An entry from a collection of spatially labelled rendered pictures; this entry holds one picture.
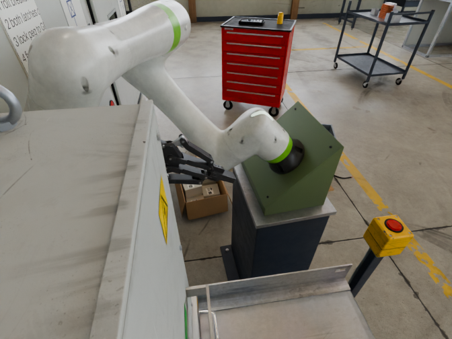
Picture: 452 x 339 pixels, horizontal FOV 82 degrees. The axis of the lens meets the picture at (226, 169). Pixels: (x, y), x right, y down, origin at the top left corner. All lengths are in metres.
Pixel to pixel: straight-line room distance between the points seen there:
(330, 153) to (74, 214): 0.83
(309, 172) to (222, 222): 1.12
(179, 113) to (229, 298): 0.56
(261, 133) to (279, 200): 0.27
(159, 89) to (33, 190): 0.69
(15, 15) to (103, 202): 0.52
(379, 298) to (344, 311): 1.10
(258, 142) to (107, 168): 0.67
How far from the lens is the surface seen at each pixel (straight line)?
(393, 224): 0.91
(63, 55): 0.44
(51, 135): 0.28
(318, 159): 0.94
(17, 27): 0.65
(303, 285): 0.76
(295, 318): 0.73
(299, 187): 0.96
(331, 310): 0.76
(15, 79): 0.61
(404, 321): 1.87
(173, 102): 0.87
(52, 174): 0.23
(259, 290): 0.74
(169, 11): 0.76
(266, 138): 0.84
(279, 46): 2.87
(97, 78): 0.45
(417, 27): 6.87
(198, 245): 1.82
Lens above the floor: 1.51
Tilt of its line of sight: 40 degrees down
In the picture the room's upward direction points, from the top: straight up
